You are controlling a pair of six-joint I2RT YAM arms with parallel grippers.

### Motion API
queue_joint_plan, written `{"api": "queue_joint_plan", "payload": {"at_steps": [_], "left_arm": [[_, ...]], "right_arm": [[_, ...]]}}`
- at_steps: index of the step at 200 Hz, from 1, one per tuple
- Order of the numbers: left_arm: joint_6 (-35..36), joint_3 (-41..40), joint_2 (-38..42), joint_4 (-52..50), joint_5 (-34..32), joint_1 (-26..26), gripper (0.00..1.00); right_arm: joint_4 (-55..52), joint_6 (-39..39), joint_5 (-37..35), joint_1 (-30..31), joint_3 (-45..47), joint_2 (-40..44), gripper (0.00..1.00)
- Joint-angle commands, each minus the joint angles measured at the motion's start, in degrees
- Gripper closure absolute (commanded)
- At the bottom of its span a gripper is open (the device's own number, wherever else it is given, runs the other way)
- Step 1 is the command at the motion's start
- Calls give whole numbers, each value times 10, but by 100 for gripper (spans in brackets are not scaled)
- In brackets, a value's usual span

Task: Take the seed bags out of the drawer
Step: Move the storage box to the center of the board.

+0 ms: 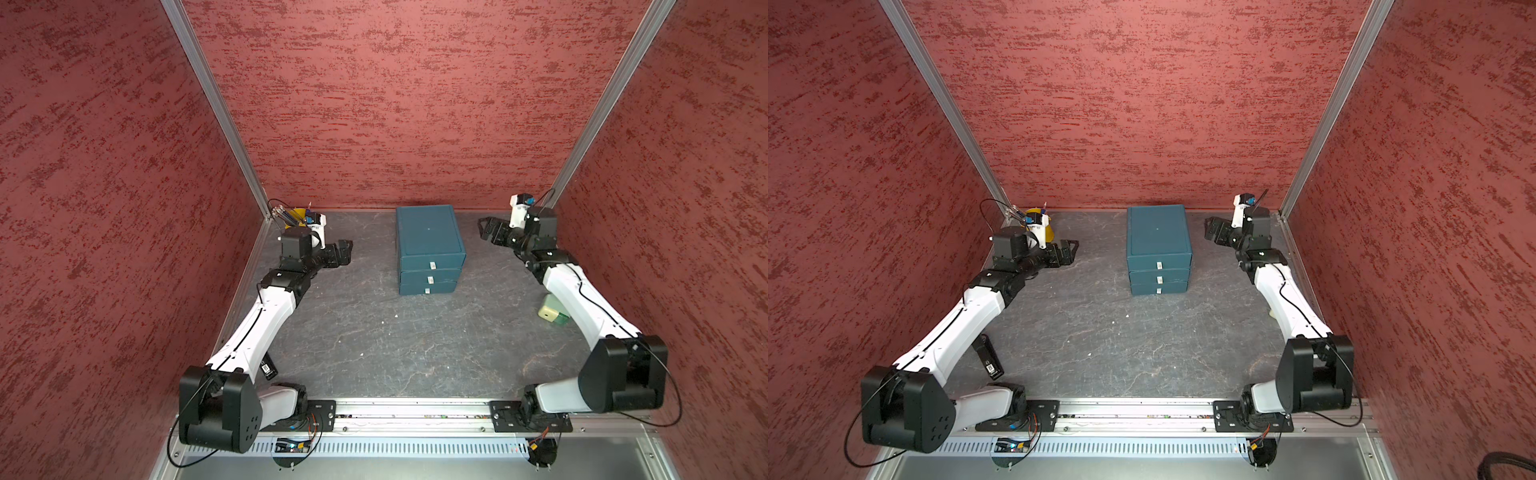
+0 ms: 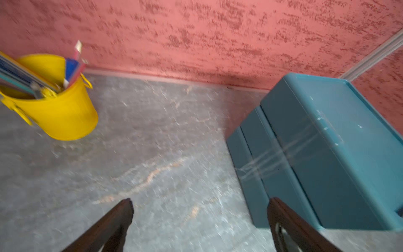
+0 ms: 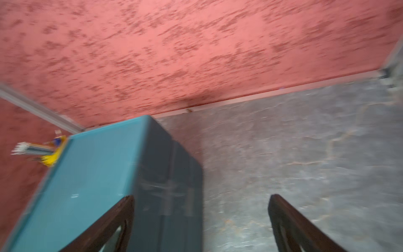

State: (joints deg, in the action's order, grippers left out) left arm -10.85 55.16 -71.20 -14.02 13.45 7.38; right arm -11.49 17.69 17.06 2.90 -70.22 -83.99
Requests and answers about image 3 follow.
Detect aluminium corner post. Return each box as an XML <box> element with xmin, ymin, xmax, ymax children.
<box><xmin>1</xmin><ymin>82</ymin><xmax>86</xmax><ymax>134</ymax></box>
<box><xmin>379</xmin><ymin>36</ymin><xmax>403</xmax><ymax>90</ymax></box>

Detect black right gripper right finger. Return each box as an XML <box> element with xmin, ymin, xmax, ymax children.
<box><xmin>268</xmin><ymin>194</ymin><xmax>345</xmax><ymax>252</ymax></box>

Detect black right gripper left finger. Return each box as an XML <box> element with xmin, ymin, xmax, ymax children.
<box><xmin>61</xmin><ymin>195</ymin><xmax>135</xmax><ymax>252</ymax></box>

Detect yellow pen cup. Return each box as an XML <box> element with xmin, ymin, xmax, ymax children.
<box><xmin>40</xmin><ymin>135</ymin><xmax>68</xmax><ymax>168</ymax></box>

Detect left aluminium corner post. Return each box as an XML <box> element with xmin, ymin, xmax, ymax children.
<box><xmin>1</xmin><ymin>82</ymin><xmax>86</xmax><ymax>134</ymax></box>

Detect right aluminium corner post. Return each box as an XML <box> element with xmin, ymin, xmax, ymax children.
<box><xmin>379</xmin><ymin>36</ymin><xmax>403</xmax><ymax>90</ymax></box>

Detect teal drawer cabinet box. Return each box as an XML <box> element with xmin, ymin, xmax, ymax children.
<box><xmin>4</xmin><ymin>115</ymin><xmax>203</xmax><ymax>252</ymax></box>

